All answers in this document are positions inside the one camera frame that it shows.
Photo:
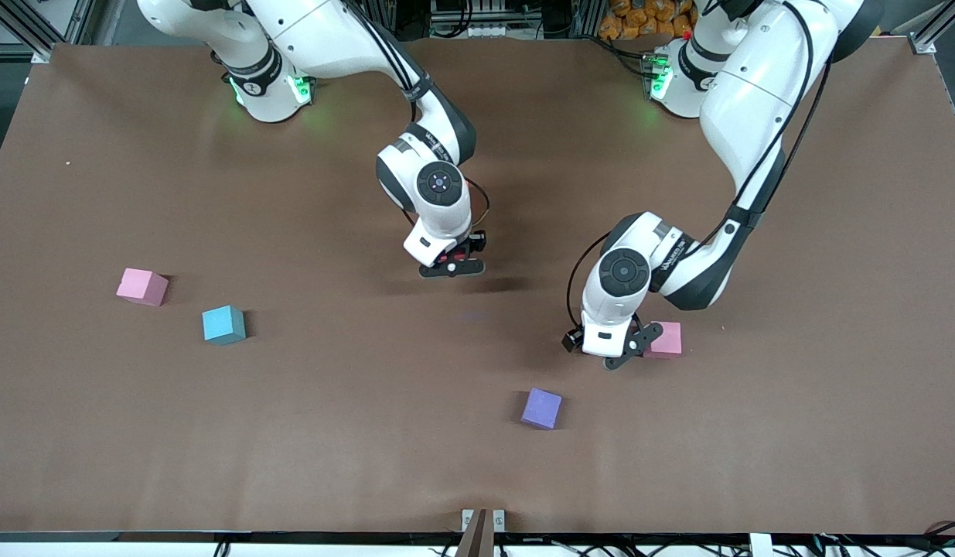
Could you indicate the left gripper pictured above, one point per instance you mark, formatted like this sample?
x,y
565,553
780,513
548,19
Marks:
x,y
569,343

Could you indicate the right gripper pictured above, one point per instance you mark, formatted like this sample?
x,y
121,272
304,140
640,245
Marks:
x,y
472,244

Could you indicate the red foam block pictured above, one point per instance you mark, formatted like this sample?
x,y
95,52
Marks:
x,y
448,255

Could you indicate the cyan foam block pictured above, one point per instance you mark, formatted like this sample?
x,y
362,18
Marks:
x,y
222,323

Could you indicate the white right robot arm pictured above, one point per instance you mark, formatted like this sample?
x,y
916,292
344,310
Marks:
x,y
315,39

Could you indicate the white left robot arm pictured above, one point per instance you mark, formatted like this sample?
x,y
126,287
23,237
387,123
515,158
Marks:
x,y
763,93

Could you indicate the purple foam block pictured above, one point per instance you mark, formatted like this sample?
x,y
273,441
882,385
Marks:
x,y
540,407

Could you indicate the pink foam block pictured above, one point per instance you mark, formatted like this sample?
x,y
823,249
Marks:
x,y
141,285
669,340

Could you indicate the white equipment rack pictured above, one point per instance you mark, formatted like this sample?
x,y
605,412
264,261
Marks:
x,y
477,31

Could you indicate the brown table cover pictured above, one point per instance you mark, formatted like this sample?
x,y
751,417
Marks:
x,y
369,449

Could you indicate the white power strip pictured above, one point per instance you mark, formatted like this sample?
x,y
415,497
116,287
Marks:
x,y
322,17

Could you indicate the bag of orange items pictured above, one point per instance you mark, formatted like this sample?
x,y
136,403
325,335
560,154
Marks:
x,y
639,19

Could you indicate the wooden stick with bracket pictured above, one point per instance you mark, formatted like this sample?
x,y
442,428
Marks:
x,y
477,538

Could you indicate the aluminium frame profile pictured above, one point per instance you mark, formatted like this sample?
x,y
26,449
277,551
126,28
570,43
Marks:
x,y
59,23
937,27

